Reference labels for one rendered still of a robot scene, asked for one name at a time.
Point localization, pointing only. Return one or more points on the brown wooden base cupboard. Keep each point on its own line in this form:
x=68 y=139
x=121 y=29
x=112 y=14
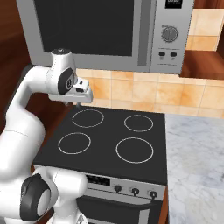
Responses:
x=165 y=210

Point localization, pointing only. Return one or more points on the brown wooden wall cupboard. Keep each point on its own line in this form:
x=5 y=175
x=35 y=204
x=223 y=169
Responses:
x=201 y=64

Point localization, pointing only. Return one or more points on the black oven knob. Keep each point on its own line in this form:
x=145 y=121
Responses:
x=152 y=194
x=135 y=191
x=117 y=188

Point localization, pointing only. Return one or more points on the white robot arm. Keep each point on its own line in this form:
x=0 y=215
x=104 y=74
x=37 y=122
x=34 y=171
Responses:
x=20 y=137

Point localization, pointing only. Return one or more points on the microwave door with dark window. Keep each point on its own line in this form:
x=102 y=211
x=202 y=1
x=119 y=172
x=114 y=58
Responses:
x=87 y=29

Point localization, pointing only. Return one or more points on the black oven door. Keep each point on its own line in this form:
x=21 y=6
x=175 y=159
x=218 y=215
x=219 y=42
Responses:
x=116 y=214

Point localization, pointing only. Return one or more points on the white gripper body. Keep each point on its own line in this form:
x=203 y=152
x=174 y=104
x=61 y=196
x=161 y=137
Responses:
x=71 y=98

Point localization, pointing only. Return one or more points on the black hob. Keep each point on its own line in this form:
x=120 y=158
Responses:
x=108 y=137

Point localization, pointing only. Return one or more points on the round silver microwave knob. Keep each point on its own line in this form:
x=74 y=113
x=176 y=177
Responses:
x=169 y=34

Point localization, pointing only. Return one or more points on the brown wooden tall cupboard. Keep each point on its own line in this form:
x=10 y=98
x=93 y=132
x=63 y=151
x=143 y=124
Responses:
x=11 y=35

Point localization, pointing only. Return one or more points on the silver microwave oven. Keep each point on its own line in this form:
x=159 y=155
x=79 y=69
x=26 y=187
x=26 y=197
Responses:
x=172 y=58

